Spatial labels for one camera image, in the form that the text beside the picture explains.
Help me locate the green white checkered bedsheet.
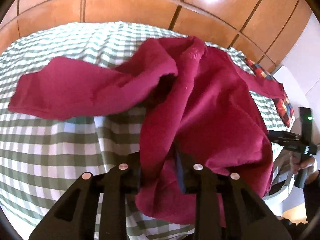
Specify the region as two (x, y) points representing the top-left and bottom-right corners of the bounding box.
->
(0, 21), (288, 240)

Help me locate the multicolour plaid pillow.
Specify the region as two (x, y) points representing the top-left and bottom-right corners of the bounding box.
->
(246, 58), (296, 128)

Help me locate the white bedside board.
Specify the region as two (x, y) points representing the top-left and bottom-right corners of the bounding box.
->
(273, 66), (311, 134)

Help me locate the person right hand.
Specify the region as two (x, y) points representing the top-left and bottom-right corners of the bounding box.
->
(290, 153), (319, 185)

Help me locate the crimson red sweater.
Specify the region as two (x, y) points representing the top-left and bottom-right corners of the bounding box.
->
(9, 37), (284, 224)

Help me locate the white metal bed frame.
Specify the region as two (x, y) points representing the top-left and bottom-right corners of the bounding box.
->
(262, 149), (296, 201)

